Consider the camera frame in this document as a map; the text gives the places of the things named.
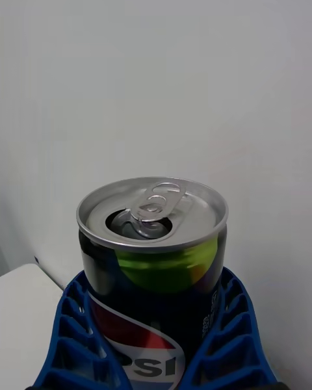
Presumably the black drink can green print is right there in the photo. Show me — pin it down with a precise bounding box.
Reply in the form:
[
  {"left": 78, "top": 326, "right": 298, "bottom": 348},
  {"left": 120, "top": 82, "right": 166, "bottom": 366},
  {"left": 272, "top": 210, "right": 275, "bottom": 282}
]
[{"left": 76, "top": 176, "right": 229, "bottom": 390}]

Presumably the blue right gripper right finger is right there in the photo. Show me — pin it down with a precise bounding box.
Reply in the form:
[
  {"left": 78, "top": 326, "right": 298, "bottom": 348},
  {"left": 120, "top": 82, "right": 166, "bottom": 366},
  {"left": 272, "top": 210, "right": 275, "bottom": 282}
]
[{"left": 184, "top": 265, "right": 280, "bottom": 390}]

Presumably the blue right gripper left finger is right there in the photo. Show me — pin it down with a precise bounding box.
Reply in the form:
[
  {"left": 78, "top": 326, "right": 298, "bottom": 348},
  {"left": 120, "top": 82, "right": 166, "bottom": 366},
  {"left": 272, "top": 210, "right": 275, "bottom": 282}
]
[{"left": 33, "top": 270, "right": 131, "bottom": 390}]

